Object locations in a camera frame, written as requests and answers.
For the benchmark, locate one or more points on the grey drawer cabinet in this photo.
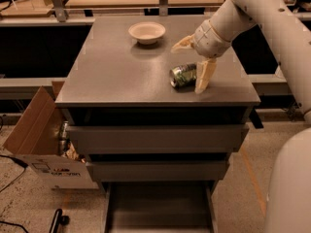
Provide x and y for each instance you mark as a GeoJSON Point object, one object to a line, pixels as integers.
{"type": "Point", "coordinates": [117, 82]}

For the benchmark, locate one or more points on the green soda can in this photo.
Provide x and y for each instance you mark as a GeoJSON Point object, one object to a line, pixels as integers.
{"type": "Point", "coordinates": [183, 75]}

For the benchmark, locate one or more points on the white bowl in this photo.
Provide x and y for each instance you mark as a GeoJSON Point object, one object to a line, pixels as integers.
{"type": "Point", "coordinates": [146, 33]}

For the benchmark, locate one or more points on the grey top drawer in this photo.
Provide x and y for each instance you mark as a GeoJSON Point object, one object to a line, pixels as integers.
{"type": "Point", "coordinates": [157, 139]}

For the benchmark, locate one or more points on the metal railing frame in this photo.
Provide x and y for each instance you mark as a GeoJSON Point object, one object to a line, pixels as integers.
{"type": "Point", "coordinates": [129, 4]}

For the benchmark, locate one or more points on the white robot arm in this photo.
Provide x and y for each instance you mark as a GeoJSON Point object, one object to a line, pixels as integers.
{"type": "Point", "coordinates": [288, 202]}

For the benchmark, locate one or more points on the cans inside cardboard box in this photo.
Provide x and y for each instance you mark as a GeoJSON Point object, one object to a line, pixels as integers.
{"type": "Point", "coordinates": [66, 148]}

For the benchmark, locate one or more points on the black device on floor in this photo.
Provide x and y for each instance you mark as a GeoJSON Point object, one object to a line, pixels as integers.
{"type": "Point", "coordinates": [59, 219]}

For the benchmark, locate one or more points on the grey open bottom drawer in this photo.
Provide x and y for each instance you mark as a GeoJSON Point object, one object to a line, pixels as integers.
{"type": "Point", "coordinates": [159, 207]}

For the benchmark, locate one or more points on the brown cardboard box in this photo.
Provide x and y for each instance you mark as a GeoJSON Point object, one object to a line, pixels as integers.
{"type": "Point", "coordinates": [35, 140]}

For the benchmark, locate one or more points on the grey middle drawer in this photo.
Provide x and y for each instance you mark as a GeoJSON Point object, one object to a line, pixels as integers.
{"type": "Point", "coordinates": [158, 171]}

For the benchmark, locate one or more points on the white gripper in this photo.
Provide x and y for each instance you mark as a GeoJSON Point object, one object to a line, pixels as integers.
{"type": "Point", "coordinates": [210, 42]}

